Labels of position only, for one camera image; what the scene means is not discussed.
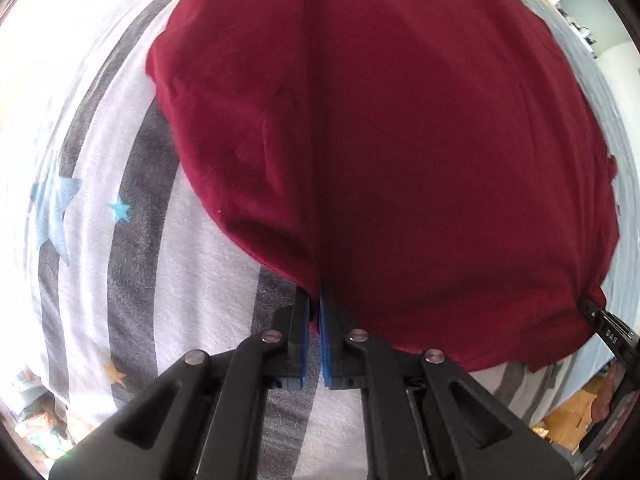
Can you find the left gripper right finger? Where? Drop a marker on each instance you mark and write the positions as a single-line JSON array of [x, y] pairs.
[[424, 417]]

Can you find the dark red t-shirt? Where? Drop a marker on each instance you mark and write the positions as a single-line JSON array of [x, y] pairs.
[[434, 162]]

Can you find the striped star bed sheet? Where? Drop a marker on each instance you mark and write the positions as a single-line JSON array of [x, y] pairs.
[[126, 271]]

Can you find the white headboard with apples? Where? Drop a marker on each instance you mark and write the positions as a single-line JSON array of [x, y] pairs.
[[620, 66]]

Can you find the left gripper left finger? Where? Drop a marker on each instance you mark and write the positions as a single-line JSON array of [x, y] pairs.
[[202, 418]]

